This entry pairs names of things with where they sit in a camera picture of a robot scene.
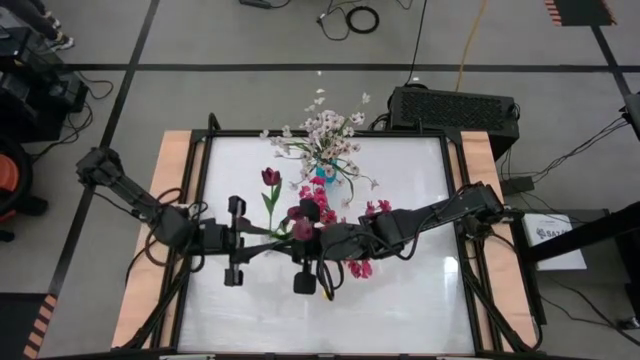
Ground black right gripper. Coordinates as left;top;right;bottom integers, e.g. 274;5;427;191
278;198;322;296

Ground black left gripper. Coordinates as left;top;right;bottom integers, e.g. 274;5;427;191
223;195;291;288

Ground blue glass vase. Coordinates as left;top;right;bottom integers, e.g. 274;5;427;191
314;164;339;185

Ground light wooden table board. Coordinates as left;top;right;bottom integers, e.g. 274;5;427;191
110;130;540;351

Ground black perforated computer case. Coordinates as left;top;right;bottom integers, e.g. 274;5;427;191
388;84;521;161

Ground black power adapter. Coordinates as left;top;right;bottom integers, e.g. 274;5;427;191
499;175;536;197

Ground black mat orange stripes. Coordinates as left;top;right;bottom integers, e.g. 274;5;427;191
0;293;57;360
543;0;617;27

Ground orange black vacuum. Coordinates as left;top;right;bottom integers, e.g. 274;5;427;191
0;137;49;244

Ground white printed paper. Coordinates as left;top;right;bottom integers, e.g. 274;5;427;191
522;213;587;271

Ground black equipment cart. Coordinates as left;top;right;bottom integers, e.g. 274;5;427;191
0;27;89;144

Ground person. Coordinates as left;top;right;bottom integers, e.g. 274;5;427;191
0;0;76;52

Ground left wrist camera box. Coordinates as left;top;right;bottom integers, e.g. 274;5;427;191
199;222;230;252

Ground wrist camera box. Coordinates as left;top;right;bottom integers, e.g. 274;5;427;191
319;223;372;262
199;222;230;252

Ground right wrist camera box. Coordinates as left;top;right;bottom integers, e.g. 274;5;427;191
319;223;372;262

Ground black coiled cable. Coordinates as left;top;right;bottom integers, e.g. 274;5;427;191
344;5;380;35

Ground black floor cable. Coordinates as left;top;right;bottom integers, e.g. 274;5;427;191
403;0;429;86

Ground yellow hanging cable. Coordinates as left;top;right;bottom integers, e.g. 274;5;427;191
454;0;489;92

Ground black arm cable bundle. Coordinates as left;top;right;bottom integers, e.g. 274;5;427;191
499;117;631;184

